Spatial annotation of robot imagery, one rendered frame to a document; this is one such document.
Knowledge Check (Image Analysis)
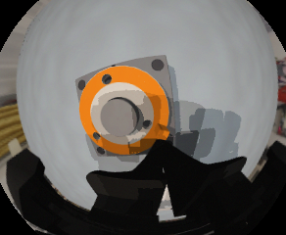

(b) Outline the orange round plate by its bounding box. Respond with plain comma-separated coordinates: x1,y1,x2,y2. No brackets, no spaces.
79,66,169,156

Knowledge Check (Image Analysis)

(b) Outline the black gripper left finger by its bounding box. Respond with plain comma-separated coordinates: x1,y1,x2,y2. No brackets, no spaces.
85,138,167,215

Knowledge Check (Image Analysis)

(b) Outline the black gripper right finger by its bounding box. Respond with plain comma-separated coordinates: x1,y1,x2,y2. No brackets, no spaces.
160,138,246,218

